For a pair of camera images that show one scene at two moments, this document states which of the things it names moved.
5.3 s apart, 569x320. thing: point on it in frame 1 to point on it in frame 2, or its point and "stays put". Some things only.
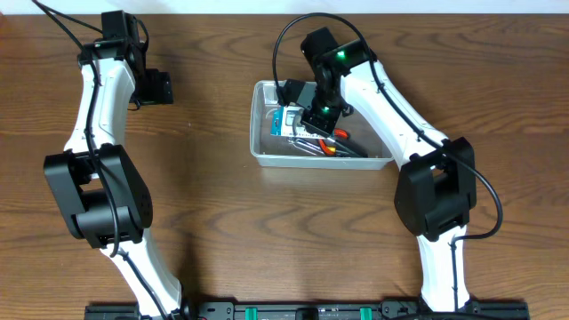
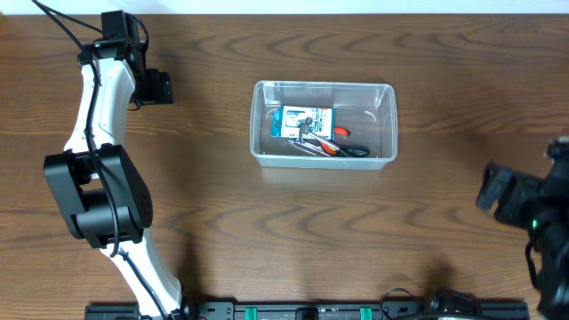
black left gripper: (156, 89) stays put
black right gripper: (320, 125) to (496, 188)
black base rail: (316, 310) stays put
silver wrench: (307, 147) stays put
